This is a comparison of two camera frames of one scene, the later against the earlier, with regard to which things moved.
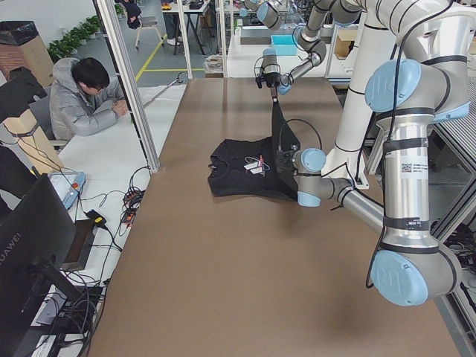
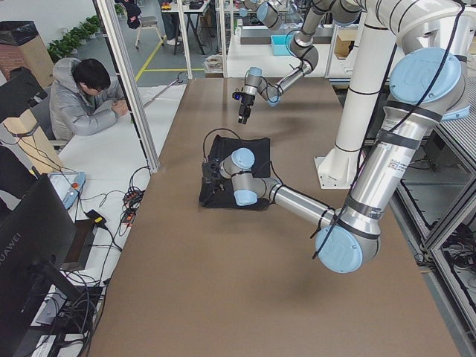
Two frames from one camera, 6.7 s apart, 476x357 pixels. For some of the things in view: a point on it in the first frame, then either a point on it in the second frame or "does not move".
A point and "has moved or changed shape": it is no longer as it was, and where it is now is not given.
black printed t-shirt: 247,167 has moved or changed shape
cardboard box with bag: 21,46 does not move
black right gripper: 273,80 to 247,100
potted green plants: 65,47 does not move
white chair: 148,22 does not move
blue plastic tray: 284,44 does not move
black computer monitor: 38,240 does not move
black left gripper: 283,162 to 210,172
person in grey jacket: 84,100 does not move
